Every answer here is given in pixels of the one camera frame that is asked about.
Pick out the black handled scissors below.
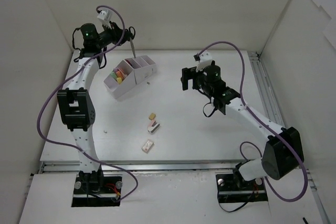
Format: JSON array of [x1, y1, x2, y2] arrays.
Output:
[[125, 26, 136, 58]]

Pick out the tan eraser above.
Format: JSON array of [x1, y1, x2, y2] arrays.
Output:
[[149, 113, 156, 120]]

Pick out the pink white stapler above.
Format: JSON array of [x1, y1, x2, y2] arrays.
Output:
[[147, 120, 160, 134]]

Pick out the green highlighter marker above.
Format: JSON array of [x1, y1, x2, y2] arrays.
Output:
[[110, 72, 117, 79]]

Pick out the orange capped marker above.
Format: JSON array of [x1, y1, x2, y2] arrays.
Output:
[[114, 70, 124, 78]]

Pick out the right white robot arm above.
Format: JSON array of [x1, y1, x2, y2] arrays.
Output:
[[181, 63, 304, 188]]

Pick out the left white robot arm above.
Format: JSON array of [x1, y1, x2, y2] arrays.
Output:
[[57, 22, 123, 193]]

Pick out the white pink desk organizer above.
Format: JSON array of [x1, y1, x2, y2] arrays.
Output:
[[103, 55, 157, 99]]

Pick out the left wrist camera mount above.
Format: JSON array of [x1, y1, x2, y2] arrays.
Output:
[[97, 8, 112, 29]]

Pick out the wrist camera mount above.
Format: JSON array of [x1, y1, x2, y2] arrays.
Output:
[[194, 51, 213, 72], [97, 8, 112, 29]]

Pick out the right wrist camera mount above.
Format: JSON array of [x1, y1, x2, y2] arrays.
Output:
[[194, 51, 213, 72]]

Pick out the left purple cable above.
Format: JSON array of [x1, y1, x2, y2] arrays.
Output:
[[36, 5, 140, 201]]

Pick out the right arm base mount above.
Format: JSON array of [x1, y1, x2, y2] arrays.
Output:
[[215, 173, 268, 204]]

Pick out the aluminium rail frame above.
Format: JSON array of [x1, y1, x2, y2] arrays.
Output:
[[39, 50, 316, 190]]

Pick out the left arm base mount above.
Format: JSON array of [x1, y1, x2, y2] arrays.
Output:
[[71, 175, 123, 208]]

